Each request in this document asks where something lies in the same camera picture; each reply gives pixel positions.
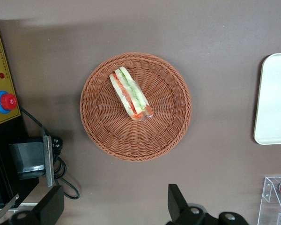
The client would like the round brown wicker basket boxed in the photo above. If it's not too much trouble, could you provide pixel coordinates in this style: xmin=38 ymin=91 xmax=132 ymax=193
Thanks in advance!
xmin=80 ymin=52 xmax=192 ymax=163

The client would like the cream plastic tray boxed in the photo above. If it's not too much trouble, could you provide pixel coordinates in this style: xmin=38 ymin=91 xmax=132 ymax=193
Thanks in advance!
xmin=253 ymin=52 xmax=281 ymax=145

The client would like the vegetable sandwich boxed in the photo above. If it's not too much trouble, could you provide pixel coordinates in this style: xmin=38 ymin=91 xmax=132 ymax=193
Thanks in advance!
xmin=109 ymin=67 xmax=155 ymax=122

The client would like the black machine power cable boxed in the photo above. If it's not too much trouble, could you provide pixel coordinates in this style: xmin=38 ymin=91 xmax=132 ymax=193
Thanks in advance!
xmin=18 ymin=106 xmax=81 ymax=200

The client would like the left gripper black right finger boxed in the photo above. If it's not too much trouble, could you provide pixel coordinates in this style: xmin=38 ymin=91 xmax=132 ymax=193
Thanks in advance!
xmin=167 ymin=183 xmax=191 ymax=223

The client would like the grey block with metal plate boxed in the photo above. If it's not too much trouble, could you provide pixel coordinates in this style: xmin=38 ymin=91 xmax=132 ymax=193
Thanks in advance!
xmin=8 ymin=135 xmax=56 ymax=188

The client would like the black machine with yellow panel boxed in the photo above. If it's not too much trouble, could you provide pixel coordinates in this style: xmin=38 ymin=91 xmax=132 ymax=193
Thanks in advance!
xmin=0 ymin=17 xmax=41 ymax=225

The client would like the red emergency stop button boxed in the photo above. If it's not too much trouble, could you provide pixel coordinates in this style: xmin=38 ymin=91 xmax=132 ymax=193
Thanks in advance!
xmin=0 ymin=90 xmax=18 ymax=115

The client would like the clear acrylic bottle rack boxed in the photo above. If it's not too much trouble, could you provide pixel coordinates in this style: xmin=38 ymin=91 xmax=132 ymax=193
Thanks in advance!
xmin=257 ymin=176 xmax=281 ymax=225

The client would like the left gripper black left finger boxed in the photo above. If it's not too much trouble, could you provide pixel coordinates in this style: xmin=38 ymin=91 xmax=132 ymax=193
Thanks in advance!
xmin=33 ymin=185 xmax=65 ymax=225

